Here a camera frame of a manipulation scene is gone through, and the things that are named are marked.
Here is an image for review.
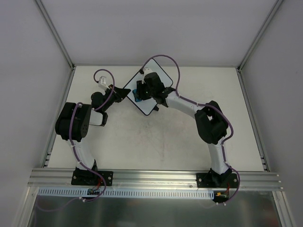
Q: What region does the aluminium mounting rail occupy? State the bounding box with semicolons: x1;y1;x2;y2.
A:
27;168;284;191

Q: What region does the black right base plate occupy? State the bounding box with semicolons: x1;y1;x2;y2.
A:
196;173;239;189

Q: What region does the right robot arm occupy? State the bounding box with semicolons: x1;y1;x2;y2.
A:
133;68;232;187

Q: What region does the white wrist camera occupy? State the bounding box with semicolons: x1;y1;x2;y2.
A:
98;76;109;90
139;68;153;76

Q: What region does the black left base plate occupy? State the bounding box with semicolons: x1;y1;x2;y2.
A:
71;168;114;186

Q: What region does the blue whiteboard eraser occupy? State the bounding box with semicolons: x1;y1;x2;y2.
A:
132;89;142;102

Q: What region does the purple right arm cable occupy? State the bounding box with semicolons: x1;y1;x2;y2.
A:
141;55;240;206

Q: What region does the aluminium frame post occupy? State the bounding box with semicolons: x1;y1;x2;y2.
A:
237;0;284;72
34;0;74;69

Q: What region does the left aluminium frame post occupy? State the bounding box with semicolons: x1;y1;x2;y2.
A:
34;0;74;69

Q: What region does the right aluminium frame post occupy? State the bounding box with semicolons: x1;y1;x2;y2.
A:
237;0;284;72

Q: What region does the white slotted cable duct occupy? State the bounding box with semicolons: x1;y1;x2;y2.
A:
37;187;214;200

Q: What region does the white whiteboard black frame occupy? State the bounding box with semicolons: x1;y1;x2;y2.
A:
124;59;173;116

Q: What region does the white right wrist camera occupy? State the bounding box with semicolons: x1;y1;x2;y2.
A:
139;68;153;76

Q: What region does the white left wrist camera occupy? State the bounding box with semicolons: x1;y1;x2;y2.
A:
98;76;109;90

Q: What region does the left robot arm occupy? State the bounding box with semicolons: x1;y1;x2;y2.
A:
55;85;131;184

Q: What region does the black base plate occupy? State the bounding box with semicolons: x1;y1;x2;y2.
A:
71;168;114;186
196;173;239;189

